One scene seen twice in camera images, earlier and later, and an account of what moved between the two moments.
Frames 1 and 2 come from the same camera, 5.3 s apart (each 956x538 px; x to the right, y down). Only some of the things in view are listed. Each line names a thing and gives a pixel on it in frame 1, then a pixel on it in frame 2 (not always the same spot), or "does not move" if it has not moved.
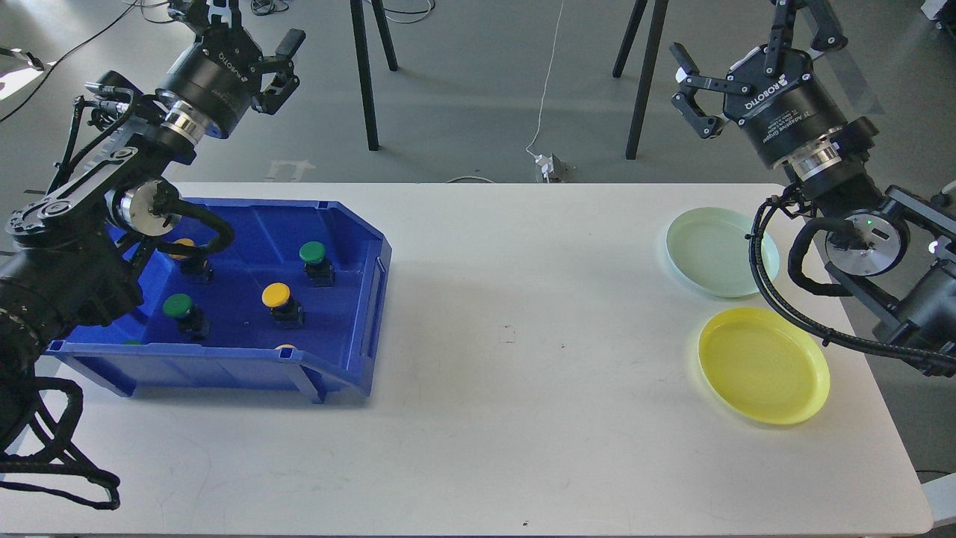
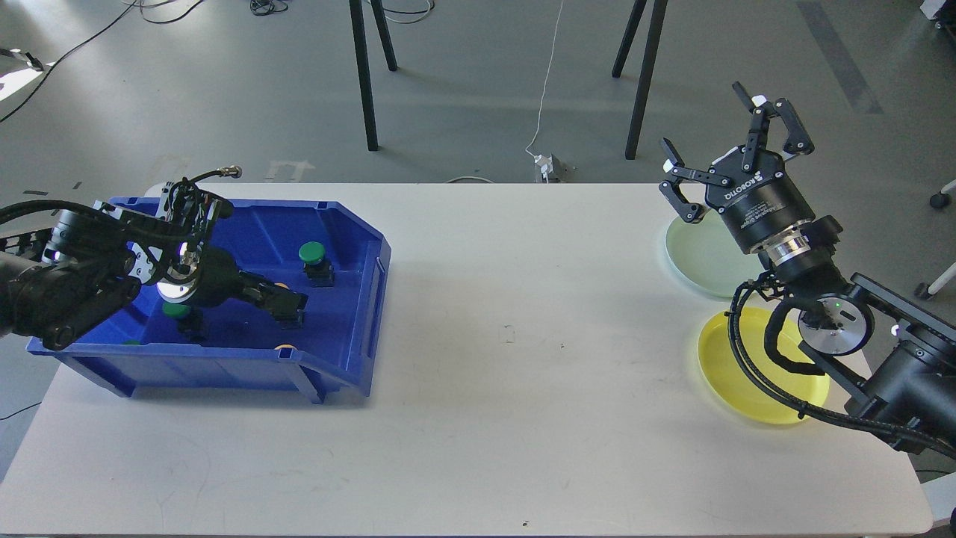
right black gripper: (777, 108) → (759, 199)
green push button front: (193, 320) does not move
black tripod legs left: (359, 27) does not move
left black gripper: (219, 76) → (210, 277)
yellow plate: (762, 366) does not move
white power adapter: (546, 163) does not move
